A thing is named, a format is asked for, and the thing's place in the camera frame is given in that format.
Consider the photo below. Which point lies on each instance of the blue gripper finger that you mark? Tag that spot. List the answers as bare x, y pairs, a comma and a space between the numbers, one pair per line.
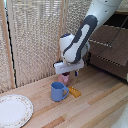
67, 73
76, 73

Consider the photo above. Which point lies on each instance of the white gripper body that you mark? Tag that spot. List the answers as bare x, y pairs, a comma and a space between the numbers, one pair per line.
68, 66

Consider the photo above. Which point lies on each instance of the pink cup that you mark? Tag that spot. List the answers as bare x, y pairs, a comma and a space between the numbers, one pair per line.
64, 80

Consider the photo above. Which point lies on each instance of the white rounded robot base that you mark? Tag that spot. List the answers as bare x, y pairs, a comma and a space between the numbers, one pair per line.
121, 121

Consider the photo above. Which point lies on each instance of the dark brown drawer cabinet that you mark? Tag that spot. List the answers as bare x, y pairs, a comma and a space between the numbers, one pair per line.
121, 20

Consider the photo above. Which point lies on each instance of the yellow block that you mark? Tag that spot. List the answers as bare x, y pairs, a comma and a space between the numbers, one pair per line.
75, 92

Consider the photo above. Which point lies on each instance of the blue mug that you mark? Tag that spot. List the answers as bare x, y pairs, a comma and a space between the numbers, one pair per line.
57, 92

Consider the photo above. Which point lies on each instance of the wide bamboo blind panel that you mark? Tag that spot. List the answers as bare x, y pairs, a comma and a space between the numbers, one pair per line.
33, 40

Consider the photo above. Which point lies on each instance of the narrow bamboo blind panel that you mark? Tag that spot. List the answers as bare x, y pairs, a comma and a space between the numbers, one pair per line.
73, 20

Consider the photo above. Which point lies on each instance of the white plate with floral rim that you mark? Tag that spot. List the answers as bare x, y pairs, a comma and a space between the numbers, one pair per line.
14, 111

